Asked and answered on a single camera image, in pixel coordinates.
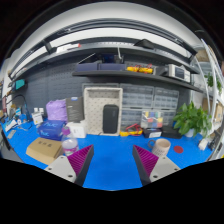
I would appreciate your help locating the purple plastic bag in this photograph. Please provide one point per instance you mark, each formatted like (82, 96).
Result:
(56, 110)

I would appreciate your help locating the yellow multimeter with red leads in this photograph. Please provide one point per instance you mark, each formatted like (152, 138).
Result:
(128, 132)

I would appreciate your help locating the teal box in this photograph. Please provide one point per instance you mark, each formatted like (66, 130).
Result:
(20, 84)

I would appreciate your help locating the clear box with coloured parts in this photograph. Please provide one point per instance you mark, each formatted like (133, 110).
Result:
(151, 119)

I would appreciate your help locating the black flat box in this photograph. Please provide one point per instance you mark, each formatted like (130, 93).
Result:
(171, 132)

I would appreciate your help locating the beige mug with grey dashes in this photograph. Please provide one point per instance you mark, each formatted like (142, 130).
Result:
(161, 147)

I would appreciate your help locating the brown cardboard box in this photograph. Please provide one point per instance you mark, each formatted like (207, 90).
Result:
(43, 150)

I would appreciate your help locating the potted green plant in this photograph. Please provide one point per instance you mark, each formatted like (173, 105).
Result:
(191, 118)

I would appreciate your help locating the clear bottle with purple cap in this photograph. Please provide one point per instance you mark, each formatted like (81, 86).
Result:
(70, 144)

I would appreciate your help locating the blue product box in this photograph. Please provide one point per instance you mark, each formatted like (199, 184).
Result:
(50, 130)

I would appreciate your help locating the black gooseneck lamp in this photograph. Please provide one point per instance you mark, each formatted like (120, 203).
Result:
(24, 98)

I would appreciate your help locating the small white labelled box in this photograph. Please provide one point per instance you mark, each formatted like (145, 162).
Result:
(37, 118)

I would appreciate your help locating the white perforated tray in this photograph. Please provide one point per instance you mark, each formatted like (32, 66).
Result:
(95, 106)

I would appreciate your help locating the black zip case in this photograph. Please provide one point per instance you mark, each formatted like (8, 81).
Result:
(110, 119)

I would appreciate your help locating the black box with white label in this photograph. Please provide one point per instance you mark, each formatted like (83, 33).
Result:
(152, 133)

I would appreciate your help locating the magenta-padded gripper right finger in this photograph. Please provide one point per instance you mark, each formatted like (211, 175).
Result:
(165, 166)

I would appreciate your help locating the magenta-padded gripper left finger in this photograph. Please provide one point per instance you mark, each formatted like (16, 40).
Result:
(58, 166)

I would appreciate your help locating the flat round red coaster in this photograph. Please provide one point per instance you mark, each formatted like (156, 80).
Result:
(178, 149)

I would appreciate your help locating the white shelf rack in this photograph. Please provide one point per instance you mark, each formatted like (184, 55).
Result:
(213, 96)

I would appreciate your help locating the white carton box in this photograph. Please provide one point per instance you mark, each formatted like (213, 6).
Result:
(79, 130)

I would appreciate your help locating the dark grey upright box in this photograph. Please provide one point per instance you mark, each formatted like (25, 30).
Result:
(74, 109)

